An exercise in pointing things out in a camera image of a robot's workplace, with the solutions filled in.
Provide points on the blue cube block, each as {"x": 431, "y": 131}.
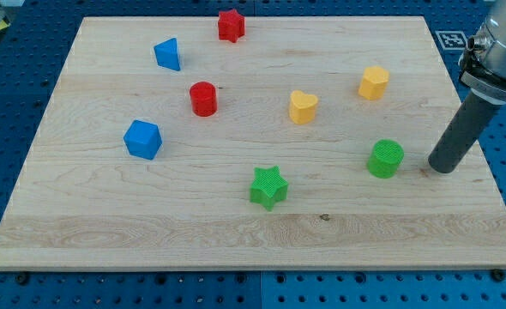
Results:
{"x": 143, "y": 139}

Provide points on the green cylinder block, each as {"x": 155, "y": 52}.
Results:
{"x": 385, "y": 158}

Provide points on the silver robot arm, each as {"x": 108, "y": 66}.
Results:
{"x": 483, "y": 70}

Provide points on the green star block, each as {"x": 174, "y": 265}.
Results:
{"x": 268, "y": 187}

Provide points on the yellow hexagon block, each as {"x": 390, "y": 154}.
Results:
{"x": 374, "y": 82}

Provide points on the blue triangle block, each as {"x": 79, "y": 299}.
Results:
{"x": 166, "y": 54}

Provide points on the red cylinder block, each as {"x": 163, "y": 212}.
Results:
{"x": 203, "y": 99}

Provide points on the wooden board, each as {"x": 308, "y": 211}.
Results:
{"x": 82, "y": 202}

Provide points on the yellow heart block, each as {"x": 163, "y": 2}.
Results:
{"x": 302, "y": 107}

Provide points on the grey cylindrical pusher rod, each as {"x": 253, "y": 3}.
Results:
{"x": 463, "y": 131}

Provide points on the fiducial marker tag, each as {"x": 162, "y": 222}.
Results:
{"x": 451, "y": 40}

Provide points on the red star block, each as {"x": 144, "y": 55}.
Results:
{"x": 231, "y": 25}

